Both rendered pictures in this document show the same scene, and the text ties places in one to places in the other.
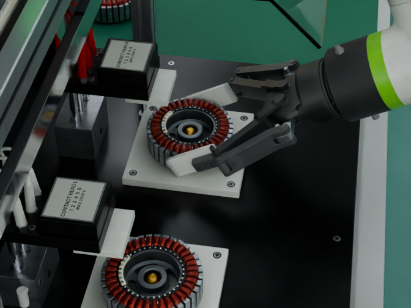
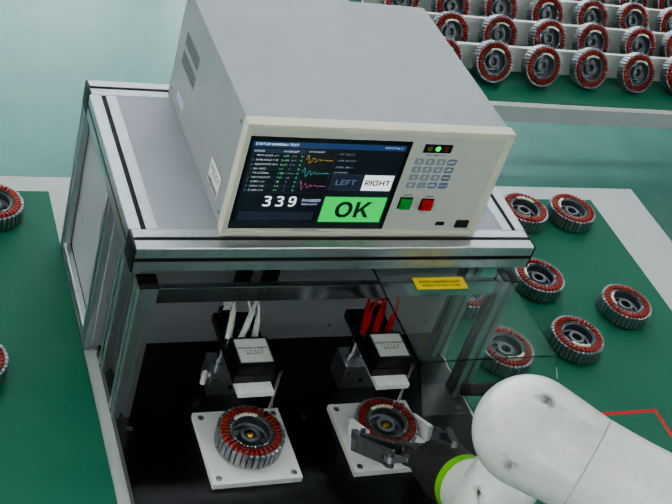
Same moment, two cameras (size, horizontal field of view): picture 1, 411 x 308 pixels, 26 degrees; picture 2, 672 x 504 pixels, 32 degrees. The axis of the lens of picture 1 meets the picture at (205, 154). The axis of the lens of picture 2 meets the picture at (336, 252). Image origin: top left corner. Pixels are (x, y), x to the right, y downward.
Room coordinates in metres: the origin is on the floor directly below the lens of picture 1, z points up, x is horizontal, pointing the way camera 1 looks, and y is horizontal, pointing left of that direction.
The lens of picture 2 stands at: (-0.20, -0.98, 2.19)
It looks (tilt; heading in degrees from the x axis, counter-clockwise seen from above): 37 degrees down; 51
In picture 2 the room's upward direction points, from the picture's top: 19 degrees clockwise
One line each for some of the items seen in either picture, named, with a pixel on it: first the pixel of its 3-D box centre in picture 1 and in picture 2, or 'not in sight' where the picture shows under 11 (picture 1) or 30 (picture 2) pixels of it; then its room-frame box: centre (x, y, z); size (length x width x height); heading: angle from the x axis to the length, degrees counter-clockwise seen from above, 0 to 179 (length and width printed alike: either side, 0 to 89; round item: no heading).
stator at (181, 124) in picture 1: (189, 134); (384, 427); (0.85, 0.02, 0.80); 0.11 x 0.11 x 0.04
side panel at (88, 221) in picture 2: not in sight; (91, 225); (0.47, 0.49, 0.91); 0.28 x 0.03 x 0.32; 81
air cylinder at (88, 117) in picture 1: (82, 123); (357, 366); (0.87, 0.16, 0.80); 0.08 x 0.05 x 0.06; 171
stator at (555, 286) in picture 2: not in sight; (537, 279); (1.42, 0.33, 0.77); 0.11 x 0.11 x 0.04
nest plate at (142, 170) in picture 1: (190, 147); (380, 436); (0.85, 0.02, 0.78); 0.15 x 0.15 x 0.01; 81
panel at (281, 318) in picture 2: not in sight; (292, 275); (0.77, 0.29, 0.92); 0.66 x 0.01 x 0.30; 171
